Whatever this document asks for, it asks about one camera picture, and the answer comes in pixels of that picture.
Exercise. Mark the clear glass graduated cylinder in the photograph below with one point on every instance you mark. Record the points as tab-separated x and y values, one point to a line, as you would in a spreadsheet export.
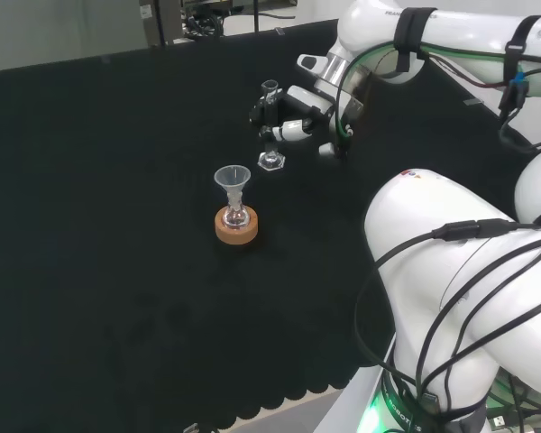
270	160

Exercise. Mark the clear round-bottom flask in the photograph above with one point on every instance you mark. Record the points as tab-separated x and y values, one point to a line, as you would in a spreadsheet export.
235	217

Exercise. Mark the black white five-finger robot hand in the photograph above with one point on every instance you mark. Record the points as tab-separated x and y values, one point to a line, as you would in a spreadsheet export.
297	128

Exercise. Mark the clear plastic funnel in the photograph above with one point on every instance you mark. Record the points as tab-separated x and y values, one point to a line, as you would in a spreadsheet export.
232	178

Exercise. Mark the black bench cloth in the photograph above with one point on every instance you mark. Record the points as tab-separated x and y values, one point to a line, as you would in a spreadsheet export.
117	225

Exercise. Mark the grey equipment cabinet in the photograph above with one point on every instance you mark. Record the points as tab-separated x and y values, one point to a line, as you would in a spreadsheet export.
160	22

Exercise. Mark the grey usb plug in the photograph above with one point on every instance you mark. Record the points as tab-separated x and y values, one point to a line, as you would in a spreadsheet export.
498	421

